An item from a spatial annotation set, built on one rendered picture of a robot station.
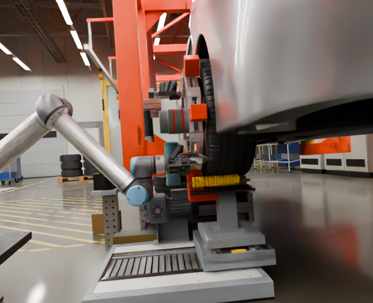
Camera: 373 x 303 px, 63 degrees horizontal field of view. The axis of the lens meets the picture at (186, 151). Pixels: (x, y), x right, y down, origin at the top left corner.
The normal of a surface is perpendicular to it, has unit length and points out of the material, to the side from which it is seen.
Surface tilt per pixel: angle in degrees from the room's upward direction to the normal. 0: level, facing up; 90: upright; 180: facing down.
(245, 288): 90
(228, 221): 90
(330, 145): 90
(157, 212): 90
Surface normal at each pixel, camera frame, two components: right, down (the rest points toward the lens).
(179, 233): 0.07, -0.01
